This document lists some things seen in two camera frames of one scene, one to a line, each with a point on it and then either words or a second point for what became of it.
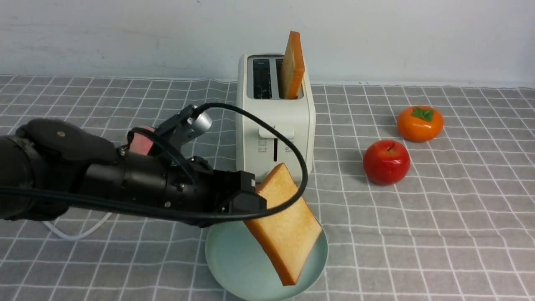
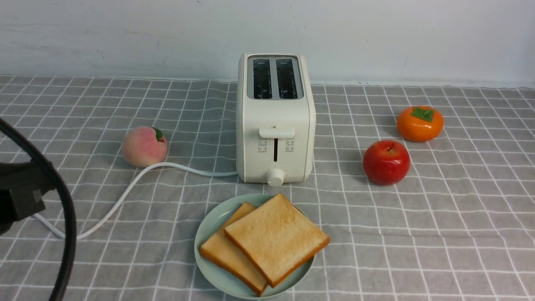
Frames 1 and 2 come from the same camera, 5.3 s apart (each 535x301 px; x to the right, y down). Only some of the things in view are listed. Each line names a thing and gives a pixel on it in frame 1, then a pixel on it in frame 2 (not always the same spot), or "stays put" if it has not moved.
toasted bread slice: (285, 235) to (220, 249)
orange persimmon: (420, 123) stays put
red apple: (386, 162) stays put
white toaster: (260, 145) stays put
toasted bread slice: (292, 69) to (276, 237)
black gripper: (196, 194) to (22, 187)
